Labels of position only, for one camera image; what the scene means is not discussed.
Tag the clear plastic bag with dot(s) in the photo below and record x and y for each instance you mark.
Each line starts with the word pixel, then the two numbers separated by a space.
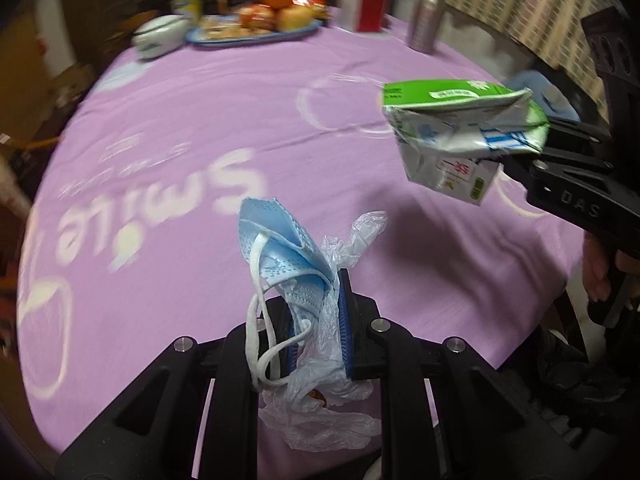
pixel 307 410

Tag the steel water bottle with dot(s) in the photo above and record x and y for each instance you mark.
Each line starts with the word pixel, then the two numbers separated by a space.
pixel 424 25

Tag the blue face mask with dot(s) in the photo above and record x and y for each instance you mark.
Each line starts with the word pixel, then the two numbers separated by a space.
pixel 281 256

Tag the walnut pile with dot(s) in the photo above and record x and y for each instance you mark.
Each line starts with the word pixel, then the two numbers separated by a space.
pixel 214 27

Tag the apple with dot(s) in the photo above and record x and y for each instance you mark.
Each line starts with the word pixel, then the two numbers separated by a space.
pixel 294 17

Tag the white ceramic lidded jar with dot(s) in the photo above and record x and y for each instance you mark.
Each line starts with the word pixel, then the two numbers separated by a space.
pixel 160 36

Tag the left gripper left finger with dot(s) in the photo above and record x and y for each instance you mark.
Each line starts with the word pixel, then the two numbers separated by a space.
pixel 191 414

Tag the patterned curtain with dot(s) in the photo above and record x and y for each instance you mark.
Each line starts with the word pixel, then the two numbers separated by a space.
pixel 552 29

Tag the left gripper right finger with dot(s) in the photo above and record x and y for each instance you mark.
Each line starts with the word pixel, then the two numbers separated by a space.
pixel 446 413

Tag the person right hand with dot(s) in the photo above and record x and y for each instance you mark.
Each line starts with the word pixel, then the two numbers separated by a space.
pixel 595 269

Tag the red white box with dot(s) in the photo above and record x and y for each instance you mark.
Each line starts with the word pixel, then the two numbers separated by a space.
pixel 362 15

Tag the blue seat cushion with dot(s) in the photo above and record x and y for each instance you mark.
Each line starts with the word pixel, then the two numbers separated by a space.
pixel 550 99

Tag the purple smile tablecloth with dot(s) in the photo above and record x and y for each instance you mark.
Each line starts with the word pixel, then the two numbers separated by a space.
pixel 133 240

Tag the blue fruit plate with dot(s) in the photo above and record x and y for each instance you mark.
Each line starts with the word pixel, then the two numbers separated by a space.
pixel 249 37

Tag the red wrapped fruit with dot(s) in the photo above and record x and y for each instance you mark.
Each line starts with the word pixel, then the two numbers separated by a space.
pixel 257 17

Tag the green white milk carton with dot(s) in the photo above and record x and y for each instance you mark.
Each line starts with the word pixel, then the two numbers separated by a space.
pixel 452 133

